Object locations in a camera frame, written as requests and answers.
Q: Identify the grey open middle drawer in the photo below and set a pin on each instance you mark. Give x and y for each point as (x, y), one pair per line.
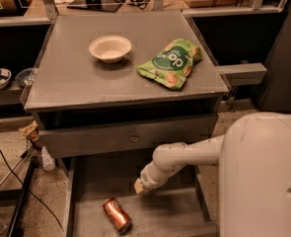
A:
(177, 209)

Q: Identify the brown snack packet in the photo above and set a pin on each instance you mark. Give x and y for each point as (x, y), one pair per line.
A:
(30, 132)

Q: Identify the black monitor stand base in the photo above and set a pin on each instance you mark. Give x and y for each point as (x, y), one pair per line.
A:
(95, 5)

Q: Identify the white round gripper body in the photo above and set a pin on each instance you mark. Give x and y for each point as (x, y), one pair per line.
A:
(147, 180)

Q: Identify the grey upper drawer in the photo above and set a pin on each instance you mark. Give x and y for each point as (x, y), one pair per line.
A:
(112, 137)

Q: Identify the white plastic bottle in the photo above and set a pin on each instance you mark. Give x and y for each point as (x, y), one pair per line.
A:
(48, 163)

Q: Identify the black metal stand leg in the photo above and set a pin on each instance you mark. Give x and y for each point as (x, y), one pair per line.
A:
(22, 199)

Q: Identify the grey glass bowl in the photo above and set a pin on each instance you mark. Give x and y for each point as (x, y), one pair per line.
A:
(26, 77)

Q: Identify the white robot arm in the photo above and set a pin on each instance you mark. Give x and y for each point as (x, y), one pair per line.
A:
(254, 160)

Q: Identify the white paper bowl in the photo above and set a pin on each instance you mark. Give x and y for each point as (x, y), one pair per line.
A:
(110, 49)

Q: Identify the red coke can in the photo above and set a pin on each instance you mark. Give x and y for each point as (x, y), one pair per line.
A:
(119, 218)

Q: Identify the grey side shelf block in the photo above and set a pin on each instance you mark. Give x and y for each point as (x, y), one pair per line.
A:
(243, 74)

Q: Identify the grey drawer cabinet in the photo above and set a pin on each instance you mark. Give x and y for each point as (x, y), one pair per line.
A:
(74, 89)

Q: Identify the green chip bag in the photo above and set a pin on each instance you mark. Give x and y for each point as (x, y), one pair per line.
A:
(173, 64)

